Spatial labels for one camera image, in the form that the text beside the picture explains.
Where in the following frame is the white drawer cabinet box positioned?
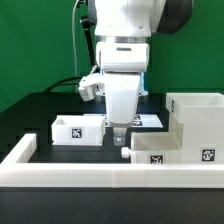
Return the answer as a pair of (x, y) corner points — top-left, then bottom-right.
(166, 93), (224, 164)

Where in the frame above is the white U-shaped fence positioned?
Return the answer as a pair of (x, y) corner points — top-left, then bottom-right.
(0, 134), (224, 188)

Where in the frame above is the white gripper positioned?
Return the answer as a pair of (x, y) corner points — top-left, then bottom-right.
(104, 73), (141, 146)

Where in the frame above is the marker tag sheet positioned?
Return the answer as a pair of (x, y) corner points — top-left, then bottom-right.
(83, 113), (164, 129)

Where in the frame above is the black cable bundle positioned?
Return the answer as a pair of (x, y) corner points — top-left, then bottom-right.
(43, 75), (101, 93)

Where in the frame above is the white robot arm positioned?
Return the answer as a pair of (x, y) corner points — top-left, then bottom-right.
(88, 0), (194, 146)

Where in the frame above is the white front drawer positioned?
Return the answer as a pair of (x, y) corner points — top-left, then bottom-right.
(121, 132), (182, 164)

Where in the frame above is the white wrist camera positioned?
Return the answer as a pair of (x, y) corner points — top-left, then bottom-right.
(78, 73), (104, 101)

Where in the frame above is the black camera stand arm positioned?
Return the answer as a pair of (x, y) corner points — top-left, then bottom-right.
(79, 0), (100, 77)

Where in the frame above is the white drawer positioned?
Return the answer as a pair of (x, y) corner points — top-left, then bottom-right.
(52, 115), (106, 146)
(121, 132), (182, 164)

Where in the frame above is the white hanging cable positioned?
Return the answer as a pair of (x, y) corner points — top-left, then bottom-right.
(71, 0), (82, 93)

